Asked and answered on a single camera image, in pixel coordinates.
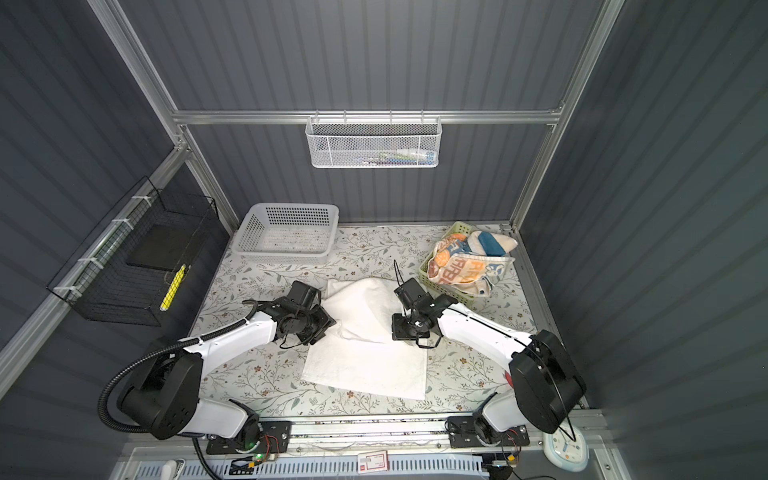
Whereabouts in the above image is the white wall clock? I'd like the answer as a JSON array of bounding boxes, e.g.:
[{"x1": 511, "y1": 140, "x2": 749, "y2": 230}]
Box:
[{"x1": 542, "y1": 426, "x2": 590, "y2": 473}]

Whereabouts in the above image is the white wire wall basket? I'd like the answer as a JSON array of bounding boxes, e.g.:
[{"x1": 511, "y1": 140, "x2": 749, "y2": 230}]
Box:
[{"x1": 305, "y1": 119, "x2": 443, "y2": 169}]

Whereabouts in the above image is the black pad in basket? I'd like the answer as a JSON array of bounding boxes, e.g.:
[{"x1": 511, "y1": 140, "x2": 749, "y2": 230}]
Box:
[{"x1": 126, "y1": 224, "x2": 192, "y2": 272}]

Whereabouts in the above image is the orange patterned towel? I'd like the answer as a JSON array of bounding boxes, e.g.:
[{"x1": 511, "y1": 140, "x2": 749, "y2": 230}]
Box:
[{"x1": 426, "y1": 230, "x2": 518, "y2": 296}]

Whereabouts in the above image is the yellow marker pen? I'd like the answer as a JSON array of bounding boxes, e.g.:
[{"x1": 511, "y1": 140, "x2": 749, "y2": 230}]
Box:
[{"x1": 159, "y1": 264, "x2": 188, "y2": 312}]

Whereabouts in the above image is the red white label card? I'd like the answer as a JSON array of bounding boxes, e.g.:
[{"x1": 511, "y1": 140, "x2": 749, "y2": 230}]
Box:
[{"x1": 357, "y1": 451, "x2": 390, "y2": 474}]

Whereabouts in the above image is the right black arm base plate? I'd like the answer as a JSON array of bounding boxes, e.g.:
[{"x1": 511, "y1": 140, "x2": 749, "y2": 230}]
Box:
[{"x1": 444, "y1": 416, "x2": 530, "y2": 449}]

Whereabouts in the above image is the black wire wall basket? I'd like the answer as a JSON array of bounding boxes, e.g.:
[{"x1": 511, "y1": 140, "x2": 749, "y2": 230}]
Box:
[{"x1": 47, "y1": 179, "x2": 218, "y2": 327}]

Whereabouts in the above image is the white plastic laundry basket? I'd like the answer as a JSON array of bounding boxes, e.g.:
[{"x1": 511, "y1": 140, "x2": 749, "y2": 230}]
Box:
[{"x1": 231, "y1": 203, "x2": 339, "y2": 265}]

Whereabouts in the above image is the white terry towel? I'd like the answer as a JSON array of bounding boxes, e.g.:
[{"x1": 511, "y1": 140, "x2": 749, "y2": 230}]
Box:
[{"x1": 301, "y1": 277, "x2": 427, "y2": 400}]

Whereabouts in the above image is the white ventilated cable duct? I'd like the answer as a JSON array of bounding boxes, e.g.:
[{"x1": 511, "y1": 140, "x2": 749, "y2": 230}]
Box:
[{"x1": 134, "y1": 453, "x2": 487, "y2": 480}]

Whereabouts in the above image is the blue white towel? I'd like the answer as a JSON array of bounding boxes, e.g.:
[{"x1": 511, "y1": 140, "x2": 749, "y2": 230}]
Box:
[{"x1": 466, "y1": 230, "x2": 518, "y2": 257}]

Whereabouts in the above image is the green plastic towel basket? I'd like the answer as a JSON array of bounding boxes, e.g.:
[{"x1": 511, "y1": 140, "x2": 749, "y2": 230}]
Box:
[{"x1": 418, "y1": 221, "x2": 512, "y2": 306}]

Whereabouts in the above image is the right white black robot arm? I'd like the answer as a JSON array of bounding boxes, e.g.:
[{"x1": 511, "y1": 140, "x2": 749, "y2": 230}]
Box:
[{"x1": 392, "y1": 278, "x2": 587, "y2": 445}]

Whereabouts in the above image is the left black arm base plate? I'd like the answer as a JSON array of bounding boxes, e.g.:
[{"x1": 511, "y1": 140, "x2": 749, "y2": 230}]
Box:
[{"x1": 205, "y1": 421, "x2": 293, "y2": 456}]

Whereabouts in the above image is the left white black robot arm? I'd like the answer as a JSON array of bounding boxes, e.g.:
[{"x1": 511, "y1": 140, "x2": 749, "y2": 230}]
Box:
[{"x1": 97, "y1": 281, "x2": 335, "y2": 451}]

